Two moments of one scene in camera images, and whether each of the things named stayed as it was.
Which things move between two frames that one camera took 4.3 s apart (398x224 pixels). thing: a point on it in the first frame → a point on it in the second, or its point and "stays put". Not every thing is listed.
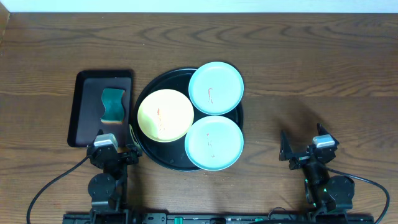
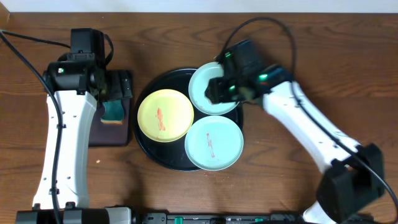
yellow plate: x=165 y=116 stays put
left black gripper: x=135 y=154 → x=122 y=84
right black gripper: x=287 y=154 → x=214 y=86
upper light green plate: x=216 y=88 stays put
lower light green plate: x=214 y=143 stays put
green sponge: x=112 y=99 stays put
